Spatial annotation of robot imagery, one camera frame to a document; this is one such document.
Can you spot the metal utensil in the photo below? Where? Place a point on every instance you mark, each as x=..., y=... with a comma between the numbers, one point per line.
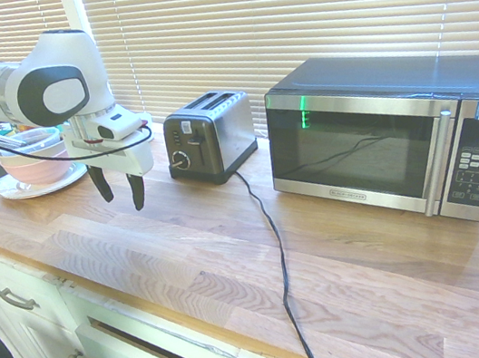
x=0, y=138

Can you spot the pink bowl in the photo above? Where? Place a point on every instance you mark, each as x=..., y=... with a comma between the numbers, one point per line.
x=43, y=171

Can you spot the white bowl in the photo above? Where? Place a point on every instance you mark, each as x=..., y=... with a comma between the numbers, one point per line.
x=15, y=157

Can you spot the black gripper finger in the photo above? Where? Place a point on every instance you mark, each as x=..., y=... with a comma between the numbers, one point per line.
x=102, y=183
x=137, y=191

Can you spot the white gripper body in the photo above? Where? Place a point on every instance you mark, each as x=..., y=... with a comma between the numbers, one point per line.
x=135, y=157

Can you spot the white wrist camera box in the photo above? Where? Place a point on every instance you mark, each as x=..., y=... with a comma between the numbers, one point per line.
x=117, y=125

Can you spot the wide beige window blind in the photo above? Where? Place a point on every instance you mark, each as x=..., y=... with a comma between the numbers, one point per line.
x=285, y=15

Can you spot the clear glass bowl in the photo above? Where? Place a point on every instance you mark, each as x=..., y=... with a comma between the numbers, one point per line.
x=41, y=137

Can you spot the stainless steel black microwave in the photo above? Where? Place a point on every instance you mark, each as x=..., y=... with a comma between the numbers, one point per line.
x=354, y=150

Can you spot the stainless steel two-slot toaster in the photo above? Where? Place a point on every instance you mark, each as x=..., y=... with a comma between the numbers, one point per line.
x=225, y=137

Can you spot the white plate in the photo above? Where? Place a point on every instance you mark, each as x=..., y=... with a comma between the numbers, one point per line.
x=11, y=191

